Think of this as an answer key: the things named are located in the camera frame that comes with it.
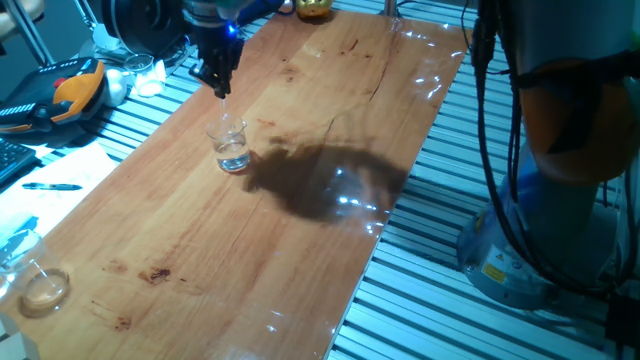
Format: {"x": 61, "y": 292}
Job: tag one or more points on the black keyboard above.
{"x": 12, "y": 157}

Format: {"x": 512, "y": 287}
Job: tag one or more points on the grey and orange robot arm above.
{"x": 560, "y": 30}

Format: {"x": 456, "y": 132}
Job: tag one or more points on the large empty glass beaker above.
{"x": 45, "y": 295}

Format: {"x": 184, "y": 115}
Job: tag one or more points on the slanted metal stand leg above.
{"x": 30, "y": 32}

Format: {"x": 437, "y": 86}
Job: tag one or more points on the glass beaker with water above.
{"x": 232, "y": 160}

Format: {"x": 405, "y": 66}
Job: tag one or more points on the white egg-shaped object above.
{"x": 116, "y": 87}

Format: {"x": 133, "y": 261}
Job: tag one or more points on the golden piggy bank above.
{"x": 314, "y": 7}

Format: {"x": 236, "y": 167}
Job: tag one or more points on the black pen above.
{"x": 55, "y": 187}

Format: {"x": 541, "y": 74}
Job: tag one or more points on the glossy wooden board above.
{"x": 300, "y": 100}

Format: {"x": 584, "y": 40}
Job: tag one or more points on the orange and black teach pendant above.
{"x": 75, "y": 95}

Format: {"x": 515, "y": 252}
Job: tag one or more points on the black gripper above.
{"x": 217, "y": 47}

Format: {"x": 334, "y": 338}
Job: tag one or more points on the small glass cup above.
{"x": 140, "y": 65}

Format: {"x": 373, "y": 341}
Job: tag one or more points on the pale wooden block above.
{"x": 20, "y": 350}

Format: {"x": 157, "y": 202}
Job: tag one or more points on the aluminium frame post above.
{"x": 390, "y": 6}

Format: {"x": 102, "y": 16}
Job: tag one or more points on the white paper sheet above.
{"x": 70, "y": 170}

